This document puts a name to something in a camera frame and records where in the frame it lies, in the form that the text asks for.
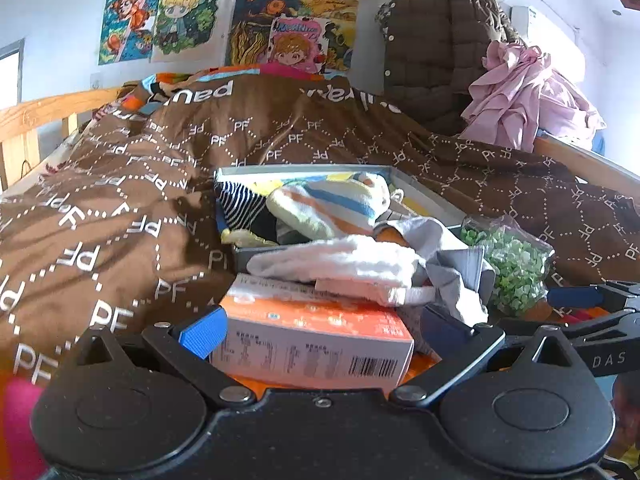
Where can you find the pale yellow sock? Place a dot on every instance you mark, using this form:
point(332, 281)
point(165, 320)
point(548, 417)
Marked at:
point(250, 237)

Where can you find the window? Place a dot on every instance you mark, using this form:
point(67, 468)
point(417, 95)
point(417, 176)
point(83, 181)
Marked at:
point(10, 75)

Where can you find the navy striped sock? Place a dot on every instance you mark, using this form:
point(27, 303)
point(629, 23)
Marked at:
point(240, 205)

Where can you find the blond figure poster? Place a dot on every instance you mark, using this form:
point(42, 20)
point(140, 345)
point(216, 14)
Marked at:
point(185, 15)

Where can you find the white fluffy cloth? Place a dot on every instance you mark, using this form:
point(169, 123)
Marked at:
point(350, 260)

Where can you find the white air conditioner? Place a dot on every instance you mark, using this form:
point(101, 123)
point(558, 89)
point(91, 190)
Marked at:
point(555, 35)

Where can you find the white wall socket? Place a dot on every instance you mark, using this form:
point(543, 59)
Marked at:
point(96, 79)

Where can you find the wooden bed side rail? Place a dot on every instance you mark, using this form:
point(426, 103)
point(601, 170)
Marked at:
point(30, 115)

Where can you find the person's right forearm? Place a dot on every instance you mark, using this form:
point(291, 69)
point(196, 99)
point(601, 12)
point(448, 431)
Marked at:
point(627, 410)

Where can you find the bag of green snacks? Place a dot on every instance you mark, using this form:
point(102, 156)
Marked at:
point(515, 270)

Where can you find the grey box with cartoon lining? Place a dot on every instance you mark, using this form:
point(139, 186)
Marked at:
point(425, 192)

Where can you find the red-haired figure blue poster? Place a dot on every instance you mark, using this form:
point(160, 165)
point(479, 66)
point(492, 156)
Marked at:
point(125, 25)

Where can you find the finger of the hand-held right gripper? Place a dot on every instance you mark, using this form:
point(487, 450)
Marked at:
point(610, 325)
point(575, 297)

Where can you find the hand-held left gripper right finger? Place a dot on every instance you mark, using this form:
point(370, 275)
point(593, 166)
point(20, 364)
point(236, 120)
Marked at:
point(442, 327)

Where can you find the pink garment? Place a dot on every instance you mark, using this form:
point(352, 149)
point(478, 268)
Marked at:
point(510, 100)

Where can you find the brown printed blanket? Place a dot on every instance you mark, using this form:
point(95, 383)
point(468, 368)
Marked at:
point(125, 185)

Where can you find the pink-framed figure picture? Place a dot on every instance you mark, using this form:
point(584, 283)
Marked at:
point(295, 50)

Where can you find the colourful striped bedsheet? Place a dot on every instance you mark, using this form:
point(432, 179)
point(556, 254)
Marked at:
point(165, 80)

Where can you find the dark sea poster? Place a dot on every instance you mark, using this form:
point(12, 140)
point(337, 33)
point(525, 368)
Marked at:
point(250, 20)

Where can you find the brown quilted jacket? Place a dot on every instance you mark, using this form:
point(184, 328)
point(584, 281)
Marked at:
point(435, 50)

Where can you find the orange tissue box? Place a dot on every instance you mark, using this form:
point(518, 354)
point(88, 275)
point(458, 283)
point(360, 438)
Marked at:
point(310, 330)

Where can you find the pastel striped sock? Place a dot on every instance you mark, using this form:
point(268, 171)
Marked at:
point(325, 205)

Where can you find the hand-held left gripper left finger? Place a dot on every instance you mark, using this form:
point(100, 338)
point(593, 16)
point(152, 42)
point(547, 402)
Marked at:
point(205, 332)

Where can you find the wooden bed end board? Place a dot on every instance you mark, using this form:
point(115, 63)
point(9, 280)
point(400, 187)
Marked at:
point(565, 152)

